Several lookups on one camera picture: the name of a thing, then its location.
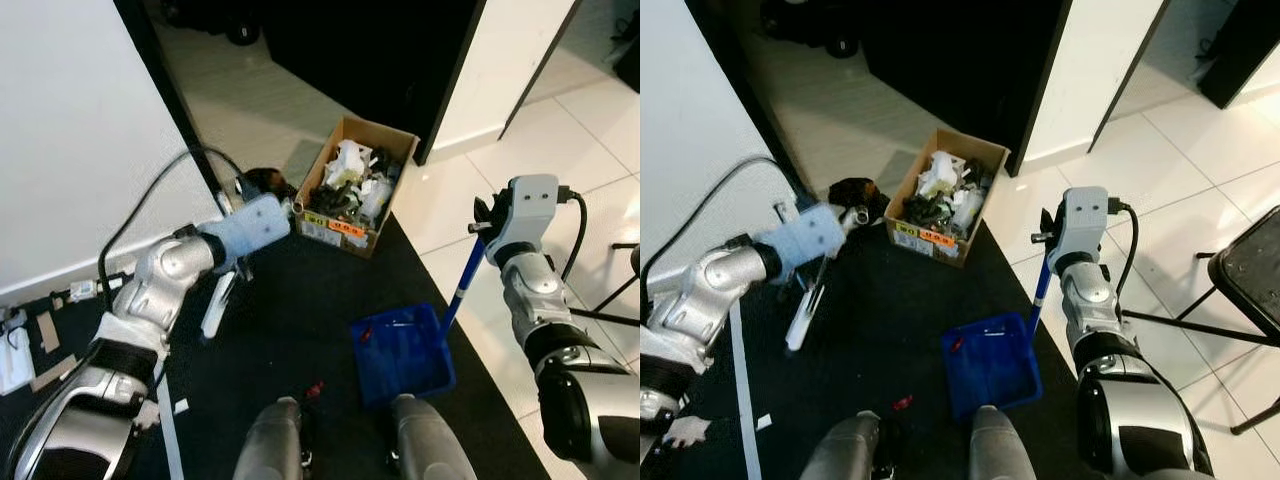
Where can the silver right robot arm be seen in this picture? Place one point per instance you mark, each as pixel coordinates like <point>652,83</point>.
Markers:
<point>530,290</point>
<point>1095,300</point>

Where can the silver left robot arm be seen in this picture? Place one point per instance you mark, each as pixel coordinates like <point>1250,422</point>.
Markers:
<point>165,275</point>
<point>700,285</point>

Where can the black floor mat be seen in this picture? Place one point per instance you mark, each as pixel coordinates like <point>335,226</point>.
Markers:
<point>290,300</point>
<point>880,330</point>

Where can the brown cardboard trash box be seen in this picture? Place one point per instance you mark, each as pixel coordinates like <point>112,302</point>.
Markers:
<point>925,238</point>
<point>335,228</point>

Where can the black crumpled trash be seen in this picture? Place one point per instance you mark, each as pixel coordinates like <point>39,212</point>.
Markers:
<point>340,203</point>
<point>925,213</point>

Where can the white crumpled plastic trash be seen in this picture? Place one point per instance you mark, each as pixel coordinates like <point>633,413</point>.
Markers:
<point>940,172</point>
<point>350,160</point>

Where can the white tape strip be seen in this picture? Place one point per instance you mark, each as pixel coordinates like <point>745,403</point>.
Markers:
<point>172,440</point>
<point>742,400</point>

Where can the black metal chair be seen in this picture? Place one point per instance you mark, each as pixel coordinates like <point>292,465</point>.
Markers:
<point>1250,270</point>
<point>605,316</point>

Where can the black door panel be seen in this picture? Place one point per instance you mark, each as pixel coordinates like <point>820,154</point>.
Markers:
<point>960,80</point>
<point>370,70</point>

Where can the grey left robot leg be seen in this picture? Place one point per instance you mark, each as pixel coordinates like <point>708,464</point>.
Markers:
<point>840,450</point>
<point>268,445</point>

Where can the grey robot leg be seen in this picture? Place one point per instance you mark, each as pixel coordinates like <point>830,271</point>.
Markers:
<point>430,445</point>
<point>840,450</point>
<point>1002,450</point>
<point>268,445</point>

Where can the brown cardboard scrap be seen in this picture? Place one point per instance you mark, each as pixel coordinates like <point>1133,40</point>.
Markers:
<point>48,332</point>
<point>52,373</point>

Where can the grey right robot leg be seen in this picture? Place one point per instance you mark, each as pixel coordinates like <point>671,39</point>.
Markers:
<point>1002,450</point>
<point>430,445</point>

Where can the black wheeled cart base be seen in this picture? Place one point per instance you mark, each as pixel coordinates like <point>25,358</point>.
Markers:
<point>243,32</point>
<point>842,45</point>

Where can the white power adapter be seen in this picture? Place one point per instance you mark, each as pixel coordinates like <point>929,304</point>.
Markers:
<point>15,360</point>

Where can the black cabinet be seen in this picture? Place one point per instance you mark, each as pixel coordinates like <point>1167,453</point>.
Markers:
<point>1245,50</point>

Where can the pale grey left wrist camera mount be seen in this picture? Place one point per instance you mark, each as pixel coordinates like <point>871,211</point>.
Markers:
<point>815,240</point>
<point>255,230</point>

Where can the pale grey wrist camera mount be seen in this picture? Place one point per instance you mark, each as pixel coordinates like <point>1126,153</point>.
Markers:
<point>1085,215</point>
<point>255,230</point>
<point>532,205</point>
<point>815,240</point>

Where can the pale grey right wrist camera mount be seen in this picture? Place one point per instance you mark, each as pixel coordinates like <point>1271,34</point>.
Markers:
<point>1085,215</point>
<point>532,205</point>

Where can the black wall edge trim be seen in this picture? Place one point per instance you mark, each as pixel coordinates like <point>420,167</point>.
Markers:
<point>750,85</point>

